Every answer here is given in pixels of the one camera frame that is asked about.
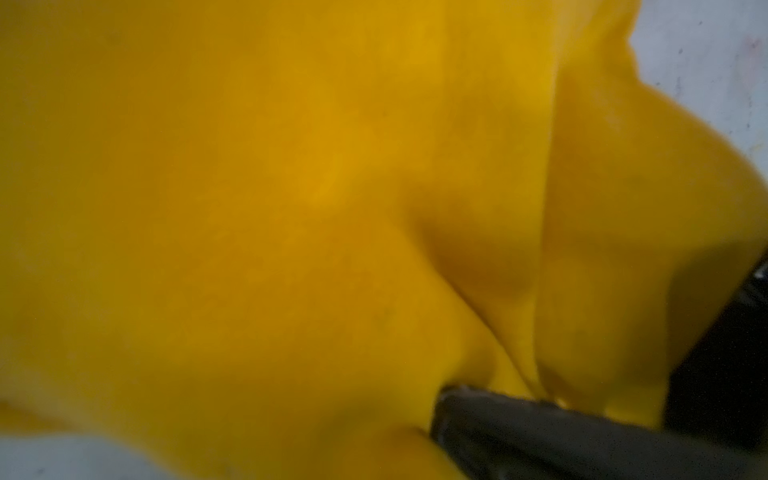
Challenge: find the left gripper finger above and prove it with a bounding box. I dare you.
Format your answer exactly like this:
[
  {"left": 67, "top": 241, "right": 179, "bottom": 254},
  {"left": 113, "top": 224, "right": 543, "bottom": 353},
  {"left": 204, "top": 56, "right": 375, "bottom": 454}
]
[{"left": 430, "top": 387, "right": 767, "bottom": 480}]

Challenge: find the yellow t shirt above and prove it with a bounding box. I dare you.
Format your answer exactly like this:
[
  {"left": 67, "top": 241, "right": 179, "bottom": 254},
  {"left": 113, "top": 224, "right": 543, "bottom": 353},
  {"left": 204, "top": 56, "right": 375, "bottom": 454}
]
[{"left": 1, "top": 1, "right": 767, "bottom": 479}]

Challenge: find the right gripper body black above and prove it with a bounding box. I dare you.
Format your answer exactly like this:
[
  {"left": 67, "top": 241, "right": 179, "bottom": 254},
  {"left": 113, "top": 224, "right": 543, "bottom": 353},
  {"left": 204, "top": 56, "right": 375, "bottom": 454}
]
[{"left": 664, "top": 257, "right": 767, "bottom": 450}]

